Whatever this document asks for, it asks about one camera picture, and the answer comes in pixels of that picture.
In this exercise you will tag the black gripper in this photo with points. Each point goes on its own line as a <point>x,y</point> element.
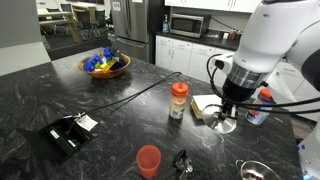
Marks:
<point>240,95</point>

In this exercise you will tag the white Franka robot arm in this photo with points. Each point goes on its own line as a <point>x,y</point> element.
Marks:
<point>273,33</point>

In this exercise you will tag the black counter outlet box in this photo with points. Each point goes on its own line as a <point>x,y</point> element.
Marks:
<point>63,136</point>

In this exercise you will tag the large orange-capped creamer bottle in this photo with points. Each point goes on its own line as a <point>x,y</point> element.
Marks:
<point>256,117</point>

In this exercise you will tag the small orange-capped creamer bottle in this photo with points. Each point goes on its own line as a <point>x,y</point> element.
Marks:
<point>178,103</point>

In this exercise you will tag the black can opener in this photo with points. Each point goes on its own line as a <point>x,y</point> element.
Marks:
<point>181,160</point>

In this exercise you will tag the red beans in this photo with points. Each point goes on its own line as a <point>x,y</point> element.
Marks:
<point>251,176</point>

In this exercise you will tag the white base cabinets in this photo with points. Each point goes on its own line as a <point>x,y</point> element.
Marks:
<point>180,56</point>

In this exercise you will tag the small white cup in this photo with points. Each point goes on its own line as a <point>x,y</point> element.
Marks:
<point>226,36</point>

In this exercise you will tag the small brown bottle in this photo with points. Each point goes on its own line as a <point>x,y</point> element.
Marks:
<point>233,35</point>

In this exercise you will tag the black kitchen countertop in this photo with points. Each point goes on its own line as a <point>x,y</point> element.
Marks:
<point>200,40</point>

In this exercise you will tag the orange plastic cup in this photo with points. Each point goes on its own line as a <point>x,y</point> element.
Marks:
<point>148,161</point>

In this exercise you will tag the silver microwave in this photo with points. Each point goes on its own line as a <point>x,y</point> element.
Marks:
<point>186,26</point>

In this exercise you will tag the blue soap bottle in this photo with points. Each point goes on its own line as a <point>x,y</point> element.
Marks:
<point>165,25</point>

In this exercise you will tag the dark navy toy block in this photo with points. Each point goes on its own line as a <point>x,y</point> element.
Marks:
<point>118,65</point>

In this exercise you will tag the wooden bowl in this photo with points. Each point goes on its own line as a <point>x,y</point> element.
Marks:
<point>106,75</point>

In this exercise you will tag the yellow toy block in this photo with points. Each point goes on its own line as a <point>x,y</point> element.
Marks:
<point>106,65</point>

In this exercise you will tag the stainless steel fridge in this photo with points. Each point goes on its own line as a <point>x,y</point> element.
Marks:
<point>133,20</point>

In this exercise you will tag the dark grey toy block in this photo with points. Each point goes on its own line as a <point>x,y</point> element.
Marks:
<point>114,45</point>

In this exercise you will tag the blue toy block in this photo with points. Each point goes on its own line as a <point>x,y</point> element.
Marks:
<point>90,63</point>
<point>107,52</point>

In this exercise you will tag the white fridge paper sign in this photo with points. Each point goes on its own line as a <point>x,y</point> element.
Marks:
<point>116,6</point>

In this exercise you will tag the black office chair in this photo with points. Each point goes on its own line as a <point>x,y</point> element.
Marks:
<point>100,21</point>
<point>66,7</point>
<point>82,21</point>

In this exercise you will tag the wooden conference table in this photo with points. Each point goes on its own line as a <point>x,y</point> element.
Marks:
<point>56,18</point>

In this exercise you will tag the grey acoustic wall panel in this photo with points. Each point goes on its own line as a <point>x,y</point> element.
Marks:
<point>20,23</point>

